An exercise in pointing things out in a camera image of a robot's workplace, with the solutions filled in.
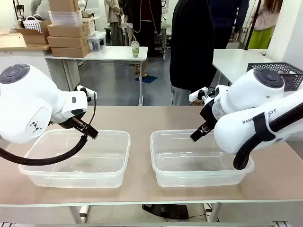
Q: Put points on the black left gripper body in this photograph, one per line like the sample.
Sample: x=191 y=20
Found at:
x=66 y=123

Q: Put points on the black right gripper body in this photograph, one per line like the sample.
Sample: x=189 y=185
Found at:
x=208 y=116

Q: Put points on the clear plastic bin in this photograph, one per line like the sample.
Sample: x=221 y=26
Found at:
x=71 y=170
x=189 y=175

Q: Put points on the dark grey plastic basket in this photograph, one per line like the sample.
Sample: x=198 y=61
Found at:
x=293 y=80

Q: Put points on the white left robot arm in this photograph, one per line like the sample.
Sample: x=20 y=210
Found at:
x=23 y=106

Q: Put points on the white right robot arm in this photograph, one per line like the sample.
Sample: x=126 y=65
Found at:
x=236 y=132

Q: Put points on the person's left forearm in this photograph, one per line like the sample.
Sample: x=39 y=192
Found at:
x=208 y=75

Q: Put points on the person's left hand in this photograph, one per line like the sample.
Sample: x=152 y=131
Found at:
x=196 y=102

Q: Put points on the white side table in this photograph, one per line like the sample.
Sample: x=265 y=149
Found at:
x=232 y=61

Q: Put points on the person in black jacket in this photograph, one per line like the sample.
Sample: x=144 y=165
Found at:
x=191 y=47

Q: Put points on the closed cardboard box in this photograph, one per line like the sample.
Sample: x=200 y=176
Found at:
x=69 y=52
x=67 y=41
x=67 y=30

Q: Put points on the blue floor mat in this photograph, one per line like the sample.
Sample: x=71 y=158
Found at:
x=146 y=79

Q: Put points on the white table leg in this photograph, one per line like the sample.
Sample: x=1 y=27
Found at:
x=75 y=214

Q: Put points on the clear storage box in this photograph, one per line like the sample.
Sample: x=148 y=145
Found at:
x=97 y=41

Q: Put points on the open cardboard box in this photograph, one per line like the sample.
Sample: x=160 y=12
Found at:
x=33 y=37

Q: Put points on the person in navy top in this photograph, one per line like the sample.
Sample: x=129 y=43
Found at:
x=225 y=21

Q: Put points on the plastic drink cup with straw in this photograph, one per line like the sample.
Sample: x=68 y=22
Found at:
x=135 y=48

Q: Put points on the black stand pole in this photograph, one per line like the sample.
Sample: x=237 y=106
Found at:
x=251 y=26

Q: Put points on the person in green trousers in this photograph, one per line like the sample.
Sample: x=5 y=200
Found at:
x=262 y=30

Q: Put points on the stack of clear crates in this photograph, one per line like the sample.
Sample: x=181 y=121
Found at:
x=66 y=18

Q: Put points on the person in dark coat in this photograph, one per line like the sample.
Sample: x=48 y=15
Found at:
x=144 y=23

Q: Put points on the person in beige clothes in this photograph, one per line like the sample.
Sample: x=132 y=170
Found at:
x=113 y=19

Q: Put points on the tall cardboard box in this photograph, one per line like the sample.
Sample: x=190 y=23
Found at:
x=64 y=5

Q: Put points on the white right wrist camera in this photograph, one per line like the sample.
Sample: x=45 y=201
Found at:
x=197 y=94

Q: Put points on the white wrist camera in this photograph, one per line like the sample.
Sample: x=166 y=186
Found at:
x=197 y=94
x=85 y=91

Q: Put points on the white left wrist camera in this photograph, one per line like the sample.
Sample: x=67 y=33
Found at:
x=85 y=91

